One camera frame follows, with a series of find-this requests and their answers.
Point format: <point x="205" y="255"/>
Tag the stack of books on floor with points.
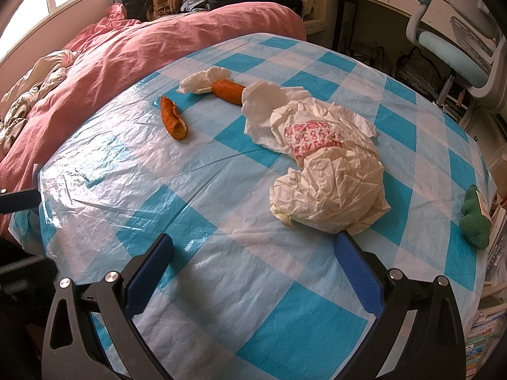
<point x="490" y="319"/>

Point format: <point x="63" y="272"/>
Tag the blue grey office chair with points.
<point x="478" y="54"/>

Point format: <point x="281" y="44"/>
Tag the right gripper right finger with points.
<point x="387" y="294"/>

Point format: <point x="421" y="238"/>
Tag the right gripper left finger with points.
<point x="120" y="300"/>

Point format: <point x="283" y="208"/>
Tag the beige cloth on bed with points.
<point x="46" y="74"/>

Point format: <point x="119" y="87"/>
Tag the green plush toy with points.
<point x="475" y="223"/>

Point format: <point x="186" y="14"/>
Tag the white plastic bag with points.
<point x="337" y="183"/>

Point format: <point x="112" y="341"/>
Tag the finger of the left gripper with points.
<point x="11" y="202"/>

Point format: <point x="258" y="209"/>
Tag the pink duvet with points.
<point x="115" y="53"/>

